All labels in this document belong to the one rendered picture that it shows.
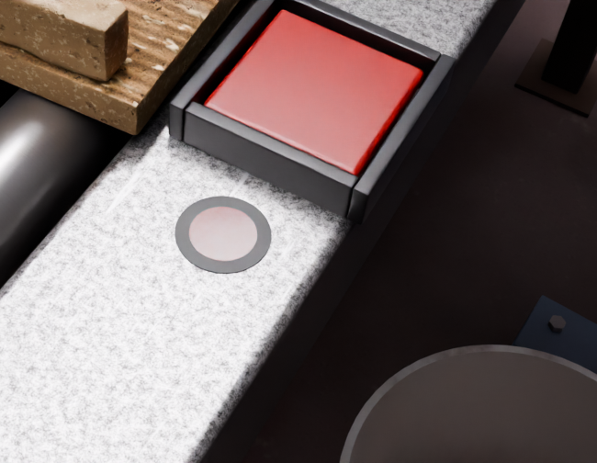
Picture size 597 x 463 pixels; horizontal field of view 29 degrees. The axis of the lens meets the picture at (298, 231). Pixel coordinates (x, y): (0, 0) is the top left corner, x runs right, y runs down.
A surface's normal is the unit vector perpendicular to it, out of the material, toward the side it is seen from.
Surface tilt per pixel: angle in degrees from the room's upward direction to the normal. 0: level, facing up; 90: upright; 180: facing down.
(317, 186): 90
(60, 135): 32
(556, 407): 87
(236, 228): 0
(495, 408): 87
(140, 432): 0
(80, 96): 90
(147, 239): 0
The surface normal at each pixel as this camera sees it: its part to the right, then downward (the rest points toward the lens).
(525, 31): 0.11, -0.61
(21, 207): 0.74, -0.07
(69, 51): -0.32, 0.65
